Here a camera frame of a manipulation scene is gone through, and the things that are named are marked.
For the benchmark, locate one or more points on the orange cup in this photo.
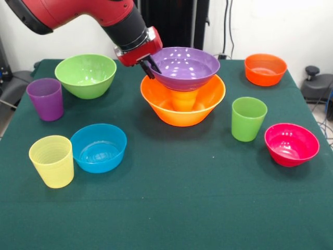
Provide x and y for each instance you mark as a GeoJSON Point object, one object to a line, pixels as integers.
{"type": "Point", "coordinates": [183, 101]}

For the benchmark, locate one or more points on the green cup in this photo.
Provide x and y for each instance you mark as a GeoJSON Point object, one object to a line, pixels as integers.
{"type": "Point", "coordinates": [247, 125]}

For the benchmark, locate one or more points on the dark green tablecloth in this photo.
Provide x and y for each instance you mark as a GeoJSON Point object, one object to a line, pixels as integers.
{"type": "Point", "coordinates": [166, 221]}

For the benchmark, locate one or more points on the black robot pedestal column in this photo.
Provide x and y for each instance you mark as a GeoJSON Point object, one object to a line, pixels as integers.
{"type": "Point", "coordinates": [177, 23]}

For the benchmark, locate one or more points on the pink bowl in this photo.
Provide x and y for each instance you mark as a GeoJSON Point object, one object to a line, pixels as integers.
{"type": "Point", "coordinates": [291, 148]}

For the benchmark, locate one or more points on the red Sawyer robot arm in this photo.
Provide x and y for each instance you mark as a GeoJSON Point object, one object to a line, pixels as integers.
{"type": "Point", "coordinates": [91, 15]}

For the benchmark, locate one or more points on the purple bowl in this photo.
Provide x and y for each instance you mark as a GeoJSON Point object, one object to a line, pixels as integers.
{"type": "Point", "coordinates": [187, 67]}

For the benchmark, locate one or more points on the blue bowl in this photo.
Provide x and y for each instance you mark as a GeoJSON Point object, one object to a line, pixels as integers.
{"type": "Point", "coordinates": [97, 153]}

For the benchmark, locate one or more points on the red-orange bowl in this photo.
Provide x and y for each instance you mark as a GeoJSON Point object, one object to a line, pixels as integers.
{"type": "Point", "coordinates": [265, 76]}

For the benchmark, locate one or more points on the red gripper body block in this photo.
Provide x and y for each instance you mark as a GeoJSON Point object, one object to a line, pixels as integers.
{"type": "Point", "coordinates": [140, 52]}

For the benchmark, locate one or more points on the green bowl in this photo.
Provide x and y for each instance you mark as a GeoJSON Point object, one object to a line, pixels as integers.
{"type": "Point", "coordinates": [86, 78]}

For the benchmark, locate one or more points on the large yellow-orange bowl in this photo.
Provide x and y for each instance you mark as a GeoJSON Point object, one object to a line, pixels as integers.
{"type": "Point", "coordinates": [182, 118]}

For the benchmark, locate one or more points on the dark grey stand base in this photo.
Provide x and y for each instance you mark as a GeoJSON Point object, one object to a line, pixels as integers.
{"type": "Point", "coordinates": [317, 88]}
{"type": "Point", "coordinates": [15, 86]}

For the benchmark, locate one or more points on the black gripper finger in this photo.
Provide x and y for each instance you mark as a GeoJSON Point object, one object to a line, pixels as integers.
{"type": "Point", "coordinates": [154, 65]}
{"type": "Point", "coordinates": [147, 69]}

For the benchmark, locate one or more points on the black electronic device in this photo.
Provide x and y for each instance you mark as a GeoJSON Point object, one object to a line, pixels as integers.
{"type": "Point", "coordinates": [4, 65]}

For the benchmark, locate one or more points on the yellow cup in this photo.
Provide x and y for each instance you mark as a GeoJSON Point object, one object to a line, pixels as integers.
{"type": "Point", "coordinates": [52, 166]}

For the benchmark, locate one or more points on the purple cup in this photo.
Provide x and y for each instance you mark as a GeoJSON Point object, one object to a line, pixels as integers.
{"type": "Point", "coordinates": [48, 104]}

